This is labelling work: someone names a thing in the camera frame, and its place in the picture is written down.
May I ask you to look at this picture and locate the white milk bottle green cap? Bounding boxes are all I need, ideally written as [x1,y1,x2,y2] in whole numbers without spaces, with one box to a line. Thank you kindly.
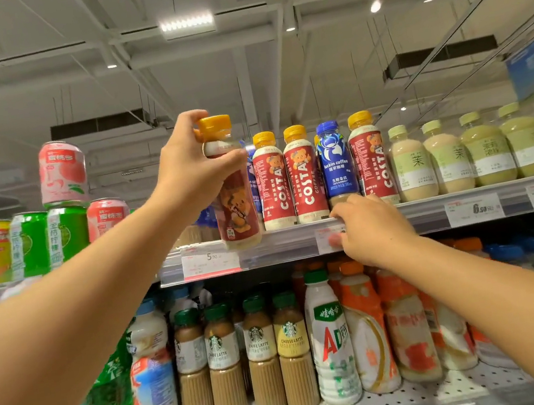
[299,265,366,405]

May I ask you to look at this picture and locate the beige milk tea bottle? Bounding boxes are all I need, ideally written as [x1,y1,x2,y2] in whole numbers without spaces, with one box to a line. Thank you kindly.
[420,115,477,197]
[386,121,441,204]

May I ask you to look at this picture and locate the person's left hand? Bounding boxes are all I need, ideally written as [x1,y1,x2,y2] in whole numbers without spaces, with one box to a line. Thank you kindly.
[137,103,257,230]

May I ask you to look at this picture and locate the blue label coffee bottle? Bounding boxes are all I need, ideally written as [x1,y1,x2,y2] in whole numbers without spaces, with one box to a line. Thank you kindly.
[243,145,265,217]
[312,118,363,211]

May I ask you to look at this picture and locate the black hanging ceiling box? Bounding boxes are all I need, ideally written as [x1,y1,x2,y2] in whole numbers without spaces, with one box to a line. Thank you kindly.
[48,107,154,143]
[379,34,502,83]

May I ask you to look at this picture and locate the person's left forearm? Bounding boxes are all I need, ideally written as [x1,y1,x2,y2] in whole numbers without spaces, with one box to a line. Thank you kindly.
[0,191,225,405]

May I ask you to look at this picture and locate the green milk tea bottle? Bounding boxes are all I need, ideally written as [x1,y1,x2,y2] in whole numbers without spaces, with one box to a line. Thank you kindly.
[456,107,520,189]
[496,99,534,181]

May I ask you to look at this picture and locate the red bear-print coffee bottle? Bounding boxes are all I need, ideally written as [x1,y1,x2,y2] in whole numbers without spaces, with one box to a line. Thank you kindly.
[192,111,265,255]

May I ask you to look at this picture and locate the pink peach drink can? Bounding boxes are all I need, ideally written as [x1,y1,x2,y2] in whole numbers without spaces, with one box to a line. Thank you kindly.
[33,137,92,210]
[84,195,134,243]

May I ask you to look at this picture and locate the white blue label milk bottle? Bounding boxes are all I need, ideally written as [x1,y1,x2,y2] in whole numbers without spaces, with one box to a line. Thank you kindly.
[118,296,181,405]

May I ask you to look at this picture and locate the brown coffee bottle white label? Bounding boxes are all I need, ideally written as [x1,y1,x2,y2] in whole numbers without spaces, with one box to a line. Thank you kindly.
[168,307,216,405]
[199,301,249,405]
[238,293,288,405]

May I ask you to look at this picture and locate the brown coffee bottle yellow label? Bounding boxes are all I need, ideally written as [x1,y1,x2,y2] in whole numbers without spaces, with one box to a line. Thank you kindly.
[269,289,322,405]

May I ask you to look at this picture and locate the row of orange-cap drink bottles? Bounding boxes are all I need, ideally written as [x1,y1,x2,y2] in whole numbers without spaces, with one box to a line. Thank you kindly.
[289,231,521,405]

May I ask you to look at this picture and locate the red label coffee bottle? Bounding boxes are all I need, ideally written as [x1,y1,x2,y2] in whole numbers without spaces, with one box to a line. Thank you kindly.
[344,107,401,210]
[248,129,298,232]
[280,122,332,226]

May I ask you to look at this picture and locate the square ceiling light panel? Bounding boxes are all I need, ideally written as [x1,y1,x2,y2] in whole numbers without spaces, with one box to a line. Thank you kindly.
[158,11,218,42]

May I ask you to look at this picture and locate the person's right forearm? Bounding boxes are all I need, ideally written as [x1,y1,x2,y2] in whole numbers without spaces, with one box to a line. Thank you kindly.
[387,216,534,405]

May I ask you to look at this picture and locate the clear shelf price rail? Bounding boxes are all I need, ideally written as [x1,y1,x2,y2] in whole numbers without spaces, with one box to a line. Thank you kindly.
[151,173,534,289]

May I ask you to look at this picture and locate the green drink can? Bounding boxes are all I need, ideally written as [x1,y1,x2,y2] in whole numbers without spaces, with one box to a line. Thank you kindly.
[3,209,57,282]
[42,202,96,271]

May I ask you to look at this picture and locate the person's right hand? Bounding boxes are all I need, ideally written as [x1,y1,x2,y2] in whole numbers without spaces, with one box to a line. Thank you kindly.
[328,186,425,276]

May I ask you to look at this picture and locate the green drink packs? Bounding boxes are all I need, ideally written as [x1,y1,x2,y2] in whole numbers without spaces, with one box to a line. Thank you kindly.
[58,331,142,405]

